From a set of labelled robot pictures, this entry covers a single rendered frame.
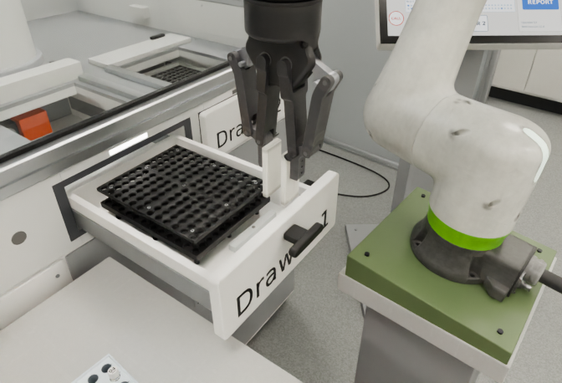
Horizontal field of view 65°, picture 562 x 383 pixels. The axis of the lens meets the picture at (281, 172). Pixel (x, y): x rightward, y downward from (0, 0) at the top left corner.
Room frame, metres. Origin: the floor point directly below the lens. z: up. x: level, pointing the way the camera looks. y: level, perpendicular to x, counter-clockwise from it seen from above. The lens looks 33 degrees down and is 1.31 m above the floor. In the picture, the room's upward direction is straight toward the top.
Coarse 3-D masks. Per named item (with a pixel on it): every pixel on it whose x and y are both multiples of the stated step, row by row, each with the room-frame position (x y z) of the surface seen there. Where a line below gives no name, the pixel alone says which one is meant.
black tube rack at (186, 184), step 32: (160, 160) 0.67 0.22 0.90; (192, 160) 0.68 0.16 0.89; (128, 192) 0.57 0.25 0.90; (160, 192) 0.58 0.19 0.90; (192, 192) 0.58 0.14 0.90; (224, 192) 0.61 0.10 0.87; (160, 224) 0.50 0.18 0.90; (192, 224) 0.50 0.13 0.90; (224, 224) 0.53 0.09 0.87; (192, 256) 0.46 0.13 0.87
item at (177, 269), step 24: (168, 144) 0.76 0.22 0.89; (192, 144) 0.74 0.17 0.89; (120, 168) 0.66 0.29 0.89; (240, 168) 0.67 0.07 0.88; (72, 192) 0.59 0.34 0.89; (96, 192) 0.62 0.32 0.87; (96, 216) 0.53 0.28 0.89; (120, 240) 0.49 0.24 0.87; (144, 240) 0.47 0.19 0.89; (144, 264) 0.47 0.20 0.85; (168, 264) 0.44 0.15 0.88; (192, 264) 0.42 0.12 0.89; (216, 264) 0.48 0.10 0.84; (192, 288) 0.41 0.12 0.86
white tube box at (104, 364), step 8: (104, 360) 0.35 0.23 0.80; (112, 360) 0.35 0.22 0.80; (96, 368) 0.33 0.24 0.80; (104, 368) 0.34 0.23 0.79; (120, 368) 0.33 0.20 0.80; (80, 376) 0.32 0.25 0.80; (88, 376) 0.32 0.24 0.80; (96, 376) 0.33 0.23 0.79; (104, 376) 0.32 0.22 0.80; (120, 376) 0.32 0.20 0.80; (128, 376) 0.32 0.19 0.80
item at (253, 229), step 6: (270, 210) 0.59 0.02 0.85; (264, 216) 0.58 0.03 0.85; (270, 216) 0.58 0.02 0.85; (258, 222) 0.56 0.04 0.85; (264, 222) 0.56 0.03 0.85; (252, 228) 0.55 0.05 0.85; (258, 228) 0.55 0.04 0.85; (240, 234) 0.53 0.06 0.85; (246, 234) 0.53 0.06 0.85; (252, 234) 0.54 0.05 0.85; (234, 240) 0.52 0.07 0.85; (240, 240) 0.52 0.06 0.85; (246, 240) 0.52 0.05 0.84; (234, 246) 0.51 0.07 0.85; (240, 246) 0.51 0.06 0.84; (234, 252) 0.50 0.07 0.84
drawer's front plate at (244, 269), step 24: (312, 192) 0.53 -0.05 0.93; (336, 192) 0.59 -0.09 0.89; (288, 216) 0.48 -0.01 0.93; (312, 216) 0.53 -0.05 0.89; (264, 240) 0.43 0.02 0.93; (240, 264) 0.39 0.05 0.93; (264, 264) 0.43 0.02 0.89; (288, 264) 0.47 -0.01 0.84; (216, 288) 0.36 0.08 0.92; (240, 288) 0.39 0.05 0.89; (264, 288) 0.43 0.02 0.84; (216, 312) 0.36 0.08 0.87
